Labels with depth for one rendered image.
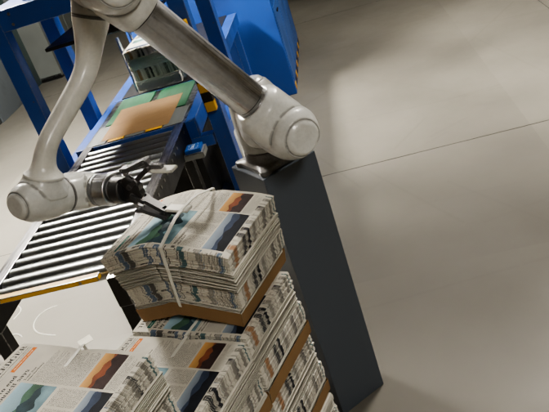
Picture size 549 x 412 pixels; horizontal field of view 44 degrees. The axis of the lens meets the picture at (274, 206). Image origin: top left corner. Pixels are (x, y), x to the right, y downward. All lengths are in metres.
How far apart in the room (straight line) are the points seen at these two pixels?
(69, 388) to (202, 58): 0.85
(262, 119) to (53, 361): 0.80
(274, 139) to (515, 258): 1.63
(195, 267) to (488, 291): 1.62
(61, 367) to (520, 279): 2.07
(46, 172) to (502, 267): 2.03
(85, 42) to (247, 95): 0.44
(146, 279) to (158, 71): 2.49
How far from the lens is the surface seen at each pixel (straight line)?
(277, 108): 1.85
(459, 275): 3.15
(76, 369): 1.50
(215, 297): 1.76
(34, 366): 1.58
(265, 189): 2.09
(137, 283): 1.88
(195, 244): 1.71
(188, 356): 1.77
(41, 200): 1.82
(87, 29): 1.87
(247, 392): 1.75
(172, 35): 1.75
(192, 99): 3.79
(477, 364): 2.72
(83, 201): 1.93
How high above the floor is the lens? 1.86
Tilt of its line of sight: 27 degrees down
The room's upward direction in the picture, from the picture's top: 19 degrees counter-clockwise
